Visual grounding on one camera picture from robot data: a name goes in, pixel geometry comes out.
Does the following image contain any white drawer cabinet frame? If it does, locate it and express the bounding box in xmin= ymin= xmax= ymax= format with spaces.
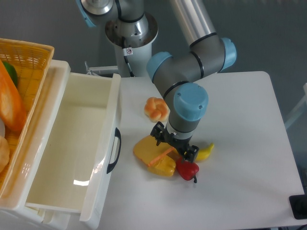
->
xmin=0 ymin=60 xmax=71 ymax=230

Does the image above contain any yellow woven basket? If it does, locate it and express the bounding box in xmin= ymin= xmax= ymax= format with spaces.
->
xmin=0 ymin=38 xmax=54 ymax=194

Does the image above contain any black drawer handle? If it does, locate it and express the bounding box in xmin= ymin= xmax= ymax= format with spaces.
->
xmin=106 ymin=127 xmax=122 ymax=174

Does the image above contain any yellow banana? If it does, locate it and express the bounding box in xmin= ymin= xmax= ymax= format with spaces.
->
xmin=196 ymin=143 xmax=214 ymax=161

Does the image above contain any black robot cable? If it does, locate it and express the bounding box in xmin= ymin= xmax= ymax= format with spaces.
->
xmin=121 ymin=35 xmax=135 ymax=78

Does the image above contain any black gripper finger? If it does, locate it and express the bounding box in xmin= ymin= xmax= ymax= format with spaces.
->
xmin=180 ymin=144 xmax=199 ymax=163
xmin=150 ymin=121 xmax=167 ymax=146

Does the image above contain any toasted bread slice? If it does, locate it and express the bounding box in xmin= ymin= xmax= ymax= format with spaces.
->
xmin=133 ymin=135 xmax=175 ymax=167

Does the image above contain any white plastic drawer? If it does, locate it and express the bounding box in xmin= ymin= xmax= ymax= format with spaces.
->
xmin=26 ymin=73 xmax=121 ymax=230

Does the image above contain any red bell pepper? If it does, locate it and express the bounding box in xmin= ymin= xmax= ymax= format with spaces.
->
xmin=176 ymin=159 xmax=199 ymax=184

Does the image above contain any yellow bell pepper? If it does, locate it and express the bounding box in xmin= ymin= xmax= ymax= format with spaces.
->
xmin=147 ymin=156 xmax=176 ymax=177

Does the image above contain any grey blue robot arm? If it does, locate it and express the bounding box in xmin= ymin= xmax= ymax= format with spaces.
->
xmin=77 ymin=0 xmax=236 ymax=162

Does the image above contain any braided bread roll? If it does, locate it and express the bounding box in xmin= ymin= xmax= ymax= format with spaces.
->
xmin=144 ymin=97 xmax=169 ymax=123

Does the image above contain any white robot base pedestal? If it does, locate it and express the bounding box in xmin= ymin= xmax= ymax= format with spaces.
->
xmin=105 ymin=12 xmax=158 ymax=77

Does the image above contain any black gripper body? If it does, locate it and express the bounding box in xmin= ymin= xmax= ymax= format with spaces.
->
xmin=164 ymin=129 xmax=192 ymax=153

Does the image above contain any black device at edge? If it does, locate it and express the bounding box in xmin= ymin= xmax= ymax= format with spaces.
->
xmin=289 ymin=195 xmax=307 ymax=219

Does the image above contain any green pepper in basket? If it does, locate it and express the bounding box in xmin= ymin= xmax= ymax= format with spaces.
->
xmin=2 ymin=61 xmax=18 ymax=87

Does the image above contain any round bun in basket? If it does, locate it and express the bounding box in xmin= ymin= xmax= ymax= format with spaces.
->
xmin=0 ymin=136 xmax=10 ymax=172

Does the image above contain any orange baguette loaf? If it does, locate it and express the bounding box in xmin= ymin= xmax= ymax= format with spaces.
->
xmin=0 ymin=61 xmax=27 ymax=132

